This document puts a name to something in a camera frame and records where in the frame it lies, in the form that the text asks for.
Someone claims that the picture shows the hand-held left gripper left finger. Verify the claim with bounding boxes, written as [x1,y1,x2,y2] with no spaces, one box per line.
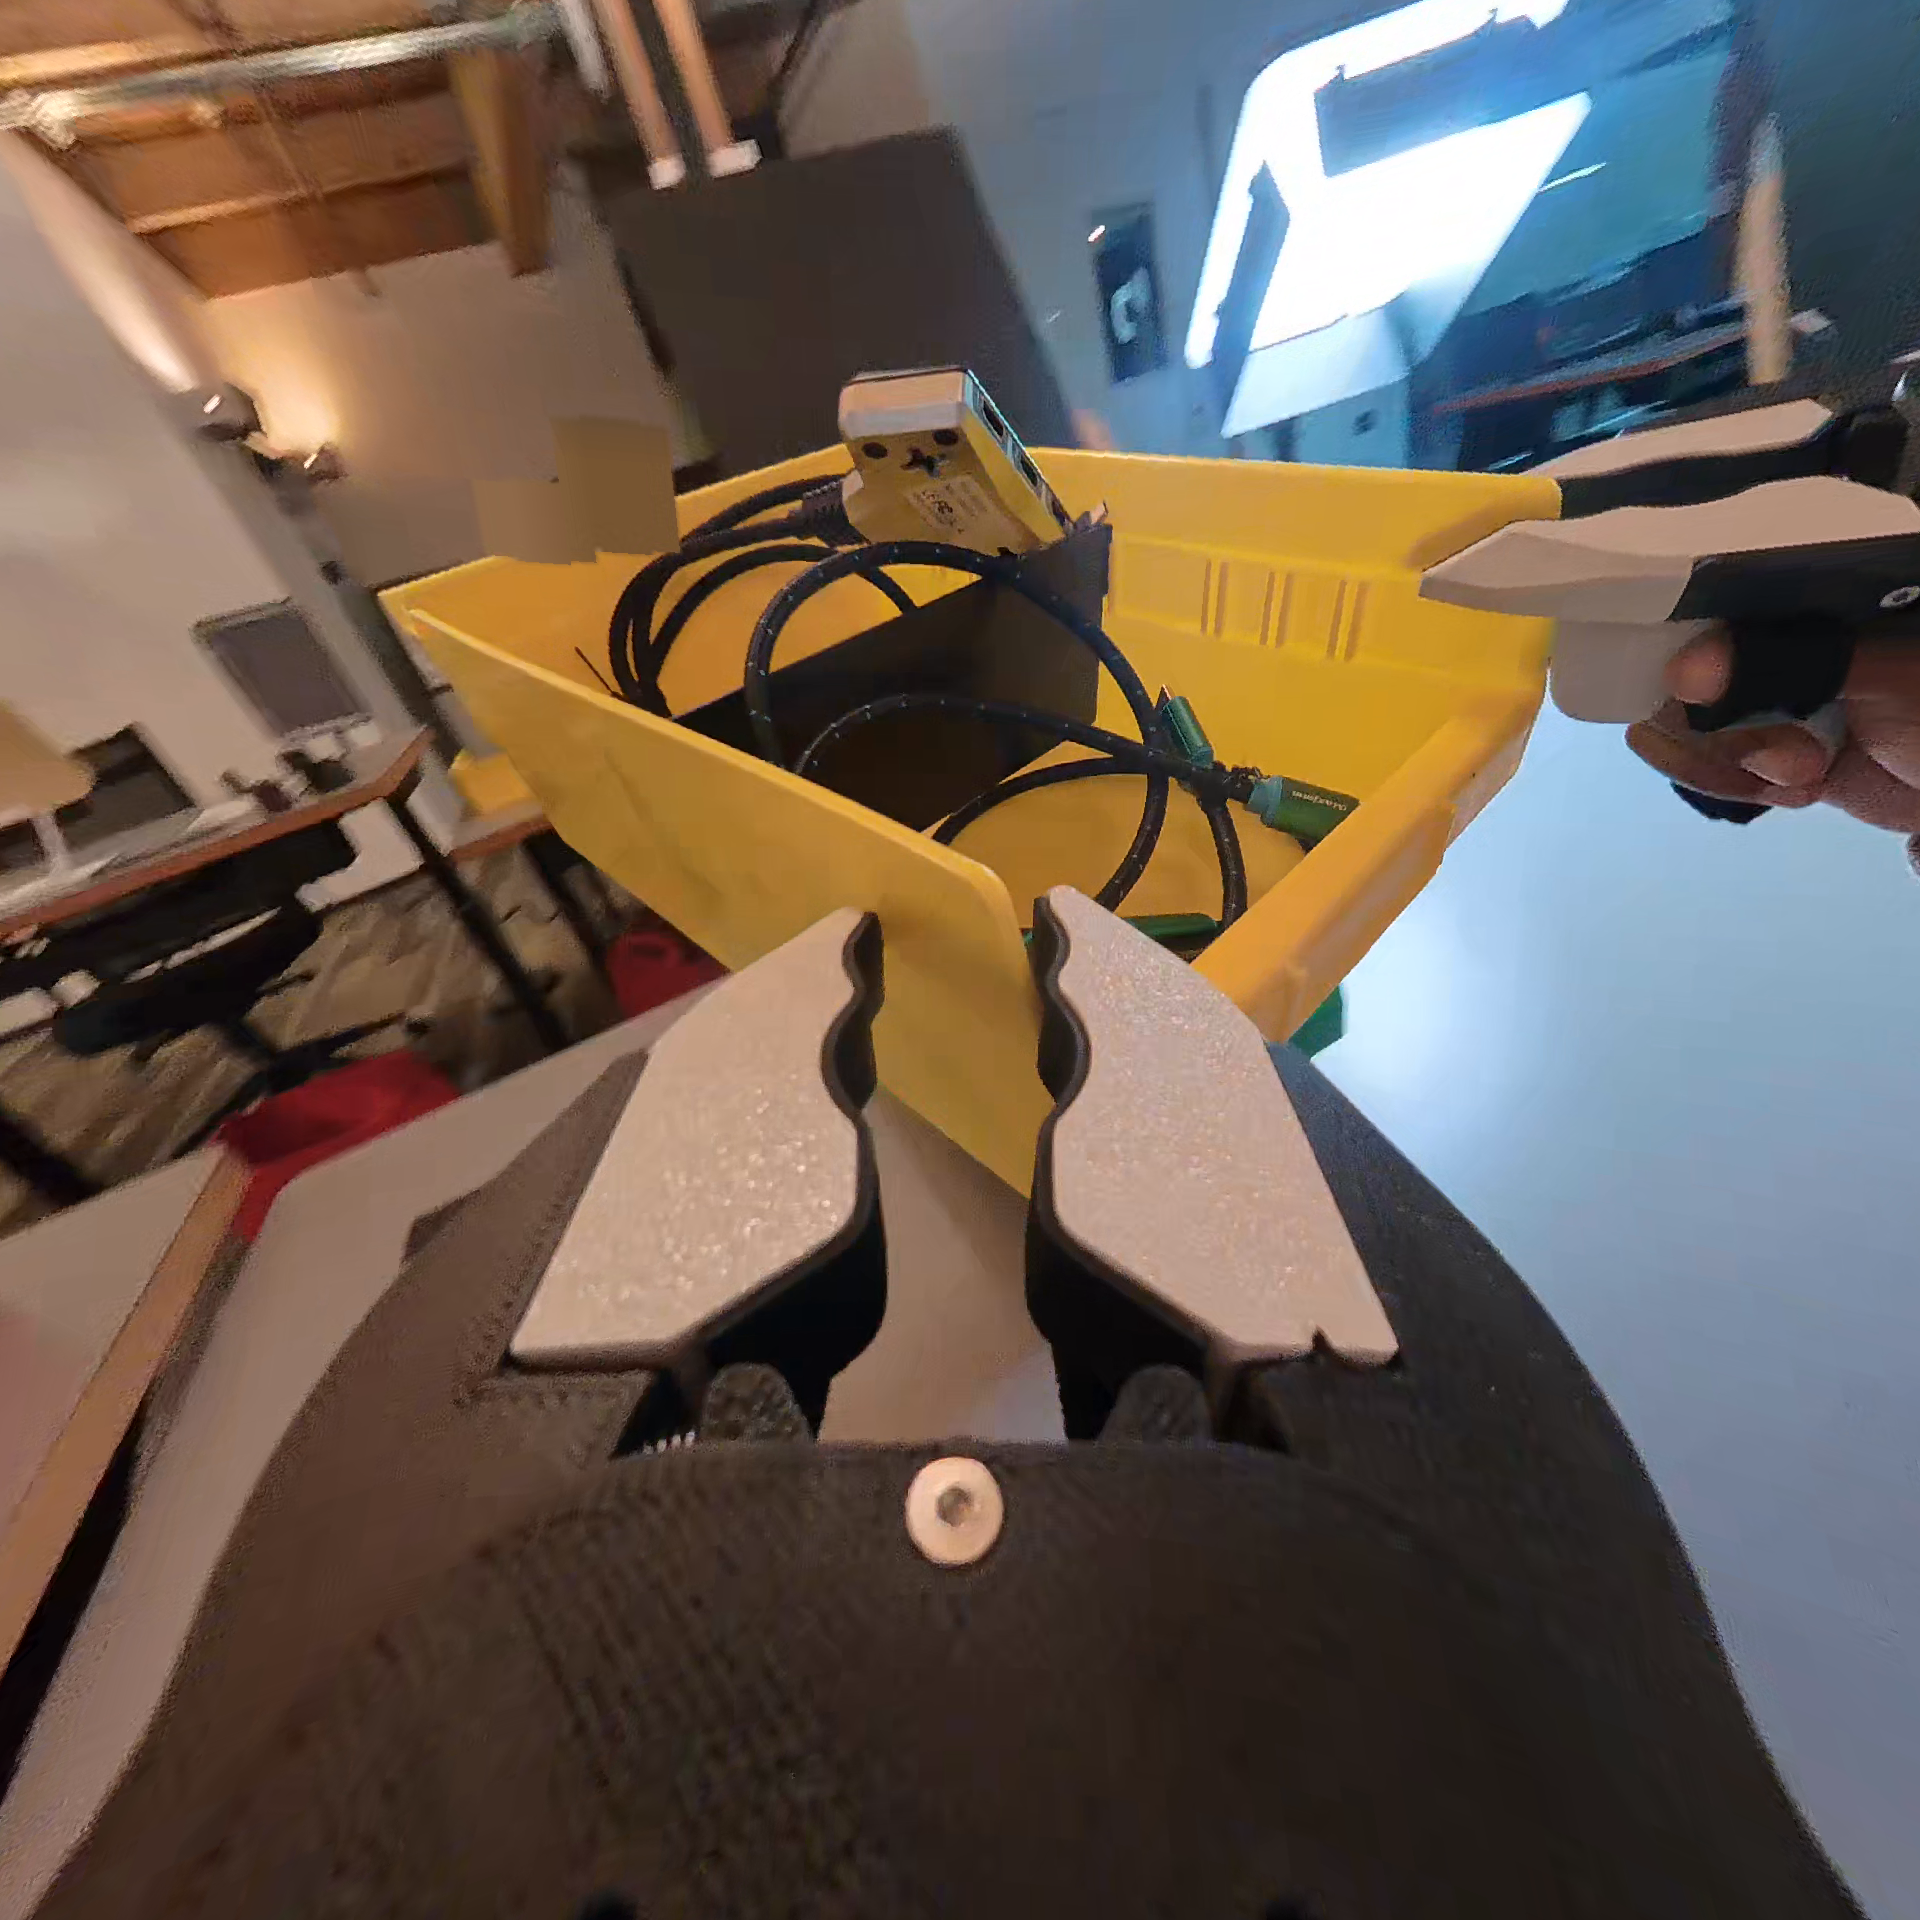
[511,905,890,1427]

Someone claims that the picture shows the black office chair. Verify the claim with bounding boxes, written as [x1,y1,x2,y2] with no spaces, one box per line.
[0,839,363,1081]

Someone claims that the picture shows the desk with wooden edge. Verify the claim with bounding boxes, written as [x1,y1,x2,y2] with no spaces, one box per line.
[0,1146,250,1673]
[0,726,439,978]

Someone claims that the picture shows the black hdmi cable green plugs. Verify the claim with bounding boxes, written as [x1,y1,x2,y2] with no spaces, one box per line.
[743,539,1362,939]

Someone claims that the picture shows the yellow plastic bin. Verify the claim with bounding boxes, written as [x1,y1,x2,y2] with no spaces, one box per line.
[378,441,1562,1201]

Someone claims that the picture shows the dark partition panel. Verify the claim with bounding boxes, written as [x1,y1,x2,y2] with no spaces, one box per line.
[606,126,1083,468]

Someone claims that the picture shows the person's right hand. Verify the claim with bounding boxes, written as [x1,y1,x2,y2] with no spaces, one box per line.
[1626,622,1920,841]

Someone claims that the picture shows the black bin divider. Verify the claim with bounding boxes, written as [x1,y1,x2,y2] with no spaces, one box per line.
[672,523,1117,850]

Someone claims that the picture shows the red bag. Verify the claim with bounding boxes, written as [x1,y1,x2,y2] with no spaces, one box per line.
[222,1049,468,1201]

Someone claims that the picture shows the wall spotlight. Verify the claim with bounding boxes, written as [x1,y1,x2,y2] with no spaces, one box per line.
[194,382,345,485]

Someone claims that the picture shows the grey monitor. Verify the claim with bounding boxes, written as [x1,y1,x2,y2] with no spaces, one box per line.
[194,599,378,744]

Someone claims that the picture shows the bright white light box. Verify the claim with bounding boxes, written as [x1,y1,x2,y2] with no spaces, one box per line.
[1185,0,1601,440]

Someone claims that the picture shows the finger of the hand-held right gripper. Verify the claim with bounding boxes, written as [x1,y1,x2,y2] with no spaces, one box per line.
[1416,492,1920,629]
[1530,398,1850,522]

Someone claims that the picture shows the green plastic bin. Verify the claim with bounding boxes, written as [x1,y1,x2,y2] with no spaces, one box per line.
[1025,905,1348,1060]

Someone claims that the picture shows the thick black braided cable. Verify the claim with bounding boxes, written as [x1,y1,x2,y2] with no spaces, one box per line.
[606,476,921,726]

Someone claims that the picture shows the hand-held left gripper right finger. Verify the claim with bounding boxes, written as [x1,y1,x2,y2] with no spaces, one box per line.
[1027,884,1401,1433]

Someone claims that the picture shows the grey multiport hub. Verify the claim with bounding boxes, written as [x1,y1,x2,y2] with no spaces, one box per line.
[834,366,1077,558]

